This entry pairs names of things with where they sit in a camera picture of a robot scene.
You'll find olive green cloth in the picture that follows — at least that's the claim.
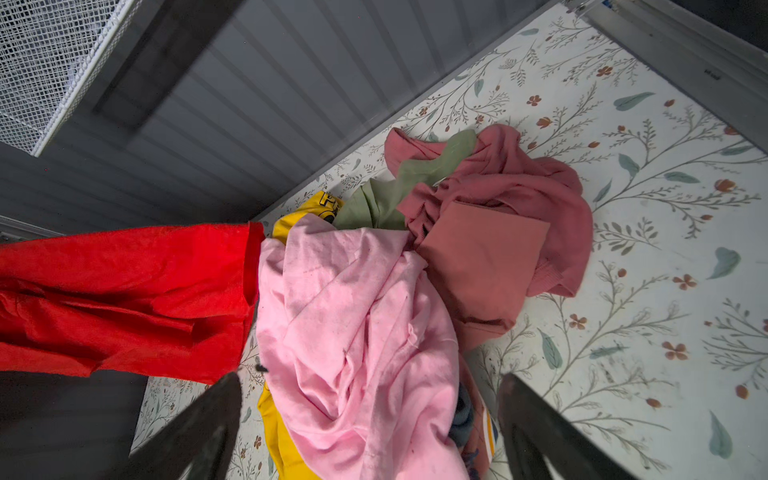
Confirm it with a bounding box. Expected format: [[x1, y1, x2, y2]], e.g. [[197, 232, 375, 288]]
[[334, 128, 477, 230]]

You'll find pink cloth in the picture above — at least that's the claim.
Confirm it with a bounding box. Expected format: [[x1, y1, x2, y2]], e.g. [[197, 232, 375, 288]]
[[255, 218, 467, 479]]

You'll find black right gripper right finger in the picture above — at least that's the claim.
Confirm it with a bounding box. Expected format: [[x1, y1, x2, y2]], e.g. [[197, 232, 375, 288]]
[[497, 373, 634, 479]]

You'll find red cloth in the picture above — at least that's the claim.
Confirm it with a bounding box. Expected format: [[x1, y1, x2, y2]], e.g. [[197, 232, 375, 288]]
[[1, 222, 264, 384]]

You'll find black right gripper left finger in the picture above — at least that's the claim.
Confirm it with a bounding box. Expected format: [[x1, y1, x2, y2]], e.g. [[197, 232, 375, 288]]
[[107, 372, 242, 479]]

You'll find maroon cloth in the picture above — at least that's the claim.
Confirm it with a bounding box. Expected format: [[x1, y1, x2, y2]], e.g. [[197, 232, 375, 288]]
[[385, 125, 593, 353]]

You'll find white wire mesh basket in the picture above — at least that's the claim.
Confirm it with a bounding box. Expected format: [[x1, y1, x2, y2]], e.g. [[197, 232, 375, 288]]
[[1, 0, 141, 157]]

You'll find yellow cloth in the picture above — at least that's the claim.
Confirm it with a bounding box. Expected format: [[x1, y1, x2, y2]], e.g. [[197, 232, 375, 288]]
[[258, 191, 343, 479]]

